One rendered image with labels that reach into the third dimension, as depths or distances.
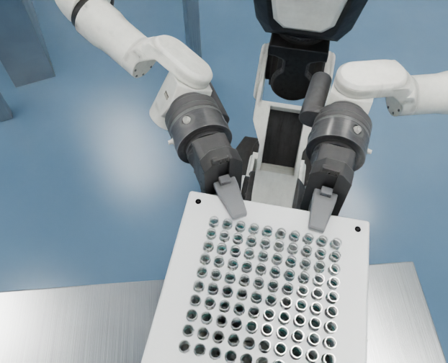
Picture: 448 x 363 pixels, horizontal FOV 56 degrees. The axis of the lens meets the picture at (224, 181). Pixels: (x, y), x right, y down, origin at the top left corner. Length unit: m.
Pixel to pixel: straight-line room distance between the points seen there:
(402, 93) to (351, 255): 0.28
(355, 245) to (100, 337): 0.41
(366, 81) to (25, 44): 1.82
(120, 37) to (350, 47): 1.89
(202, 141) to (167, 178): 1.27
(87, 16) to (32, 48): 1.53
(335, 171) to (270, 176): 0.50
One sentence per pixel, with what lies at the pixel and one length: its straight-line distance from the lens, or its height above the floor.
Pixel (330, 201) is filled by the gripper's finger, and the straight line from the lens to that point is 0.58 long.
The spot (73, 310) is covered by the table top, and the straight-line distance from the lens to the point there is 0.76.
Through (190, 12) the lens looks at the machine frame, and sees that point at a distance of 2.12.
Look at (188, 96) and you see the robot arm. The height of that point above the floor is 1.07.
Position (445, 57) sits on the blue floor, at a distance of 2.62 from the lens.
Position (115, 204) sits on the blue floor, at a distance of 1.83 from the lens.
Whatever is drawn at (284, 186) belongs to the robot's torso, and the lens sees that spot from 1.05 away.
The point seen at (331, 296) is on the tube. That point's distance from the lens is 0.55.
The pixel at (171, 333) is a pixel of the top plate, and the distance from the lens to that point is 0.52.
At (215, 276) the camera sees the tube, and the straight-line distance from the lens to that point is 0.55.
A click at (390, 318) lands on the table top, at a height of 0.86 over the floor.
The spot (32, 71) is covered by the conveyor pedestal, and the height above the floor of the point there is 0.07.
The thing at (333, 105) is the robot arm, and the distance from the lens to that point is 0.67.
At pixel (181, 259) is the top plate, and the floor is 1.04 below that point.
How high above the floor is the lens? 1.54
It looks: 57 degrees down
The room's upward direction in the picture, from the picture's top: straight up
